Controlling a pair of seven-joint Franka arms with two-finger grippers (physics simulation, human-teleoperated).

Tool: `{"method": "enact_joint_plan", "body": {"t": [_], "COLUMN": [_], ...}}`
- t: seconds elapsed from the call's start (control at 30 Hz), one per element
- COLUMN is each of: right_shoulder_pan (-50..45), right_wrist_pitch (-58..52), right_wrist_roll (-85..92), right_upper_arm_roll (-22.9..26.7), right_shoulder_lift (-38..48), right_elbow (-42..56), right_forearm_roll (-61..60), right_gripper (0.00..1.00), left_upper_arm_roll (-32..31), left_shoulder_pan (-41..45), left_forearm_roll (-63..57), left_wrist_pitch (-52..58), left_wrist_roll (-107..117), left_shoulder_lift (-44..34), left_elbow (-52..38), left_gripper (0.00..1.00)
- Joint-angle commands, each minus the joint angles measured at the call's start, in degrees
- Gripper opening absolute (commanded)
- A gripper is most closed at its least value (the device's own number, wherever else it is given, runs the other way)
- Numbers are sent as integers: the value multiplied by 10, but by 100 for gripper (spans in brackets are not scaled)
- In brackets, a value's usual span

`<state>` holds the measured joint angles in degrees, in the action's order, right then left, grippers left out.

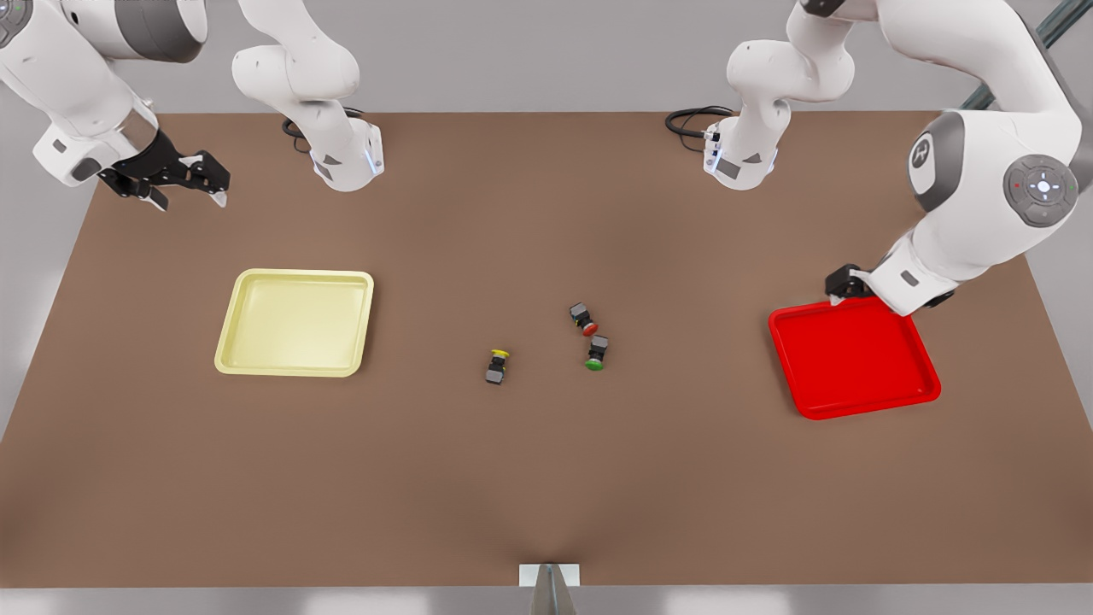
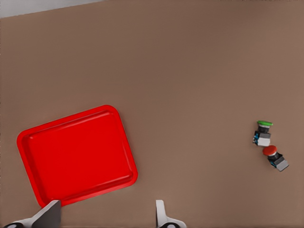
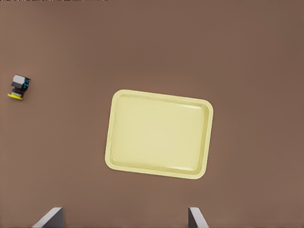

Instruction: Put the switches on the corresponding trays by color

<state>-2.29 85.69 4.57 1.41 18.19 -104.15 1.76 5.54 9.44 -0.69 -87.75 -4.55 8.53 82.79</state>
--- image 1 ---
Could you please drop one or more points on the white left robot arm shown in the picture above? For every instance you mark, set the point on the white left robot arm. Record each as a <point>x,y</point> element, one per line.
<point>982,205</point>

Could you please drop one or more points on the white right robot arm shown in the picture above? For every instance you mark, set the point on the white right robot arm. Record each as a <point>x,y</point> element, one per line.
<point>77,77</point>

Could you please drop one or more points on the red tray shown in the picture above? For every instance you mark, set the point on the red tray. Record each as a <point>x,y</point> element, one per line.
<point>854,359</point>

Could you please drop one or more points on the pale yellow tray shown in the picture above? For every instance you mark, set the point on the pale yellow tray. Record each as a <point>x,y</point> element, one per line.
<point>295,323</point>

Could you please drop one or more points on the green capped push-button switch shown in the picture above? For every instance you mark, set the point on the green capped push-button switch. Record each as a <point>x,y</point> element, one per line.
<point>596,352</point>

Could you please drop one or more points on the red capped push-button switch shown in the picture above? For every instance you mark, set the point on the red capped push-button switch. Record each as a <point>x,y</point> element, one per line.
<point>582,318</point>

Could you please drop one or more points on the yellow capped push-button switch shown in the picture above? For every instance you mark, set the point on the yellow capped push-button switch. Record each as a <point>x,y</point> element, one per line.
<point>497,369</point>

